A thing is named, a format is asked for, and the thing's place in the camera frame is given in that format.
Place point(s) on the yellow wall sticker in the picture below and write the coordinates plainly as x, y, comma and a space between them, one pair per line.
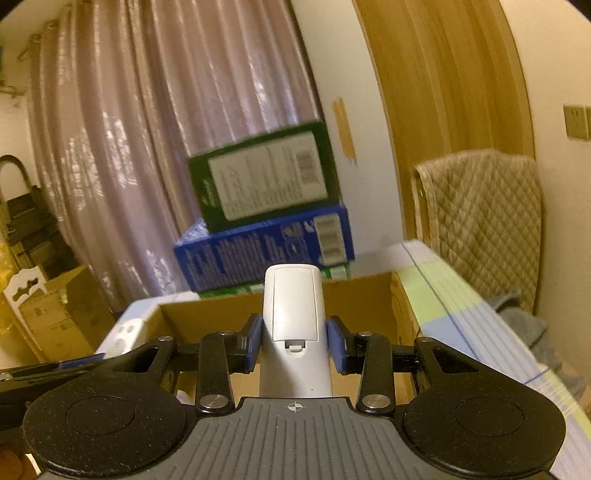
345, 129

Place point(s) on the open storage carton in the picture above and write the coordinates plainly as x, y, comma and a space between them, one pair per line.
64, 318

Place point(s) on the gold wall socket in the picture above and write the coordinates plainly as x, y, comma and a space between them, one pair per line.
588, 123
575, 121

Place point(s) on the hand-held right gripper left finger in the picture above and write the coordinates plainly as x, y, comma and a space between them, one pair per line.
253, 344

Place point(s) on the light green carton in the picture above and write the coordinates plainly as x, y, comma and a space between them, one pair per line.
335, 272

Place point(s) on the black folding rack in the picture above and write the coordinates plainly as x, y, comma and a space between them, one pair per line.
27, 221

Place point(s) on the dark green printed carton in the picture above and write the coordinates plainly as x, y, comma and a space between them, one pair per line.
263, 180

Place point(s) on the white handheld device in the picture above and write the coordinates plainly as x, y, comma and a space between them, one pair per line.
295, 304

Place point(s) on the brown cardboard box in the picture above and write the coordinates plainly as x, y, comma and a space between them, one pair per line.
360, 304

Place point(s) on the beige quilted chair cover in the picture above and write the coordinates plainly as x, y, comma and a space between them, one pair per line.
485, 221

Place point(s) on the blue printed carton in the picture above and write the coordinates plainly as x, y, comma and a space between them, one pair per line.
258, 258

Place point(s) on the grey cloth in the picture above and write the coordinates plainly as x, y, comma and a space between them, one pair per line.
526, 323

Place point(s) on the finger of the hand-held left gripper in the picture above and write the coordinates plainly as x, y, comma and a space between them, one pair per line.
81, 363
46, 381

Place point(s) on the yellow plastic bag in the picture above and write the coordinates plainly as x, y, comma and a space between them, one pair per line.
4, 263

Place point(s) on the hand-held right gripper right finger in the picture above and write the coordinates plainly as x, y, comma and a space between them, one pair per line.
334, 346

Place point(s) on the wooden door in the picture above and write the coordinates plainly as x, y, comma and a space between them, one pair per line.
438, 115

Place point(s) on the mauve patterned curtain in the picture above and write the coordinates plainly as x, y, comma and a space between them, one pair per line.
161, 138

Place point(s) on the checked tablecloth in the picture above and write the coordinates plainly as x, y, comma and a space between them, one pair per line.
461, 314

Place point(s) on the white carved board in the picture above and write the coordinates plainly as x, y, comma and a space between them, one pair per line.
23, 286

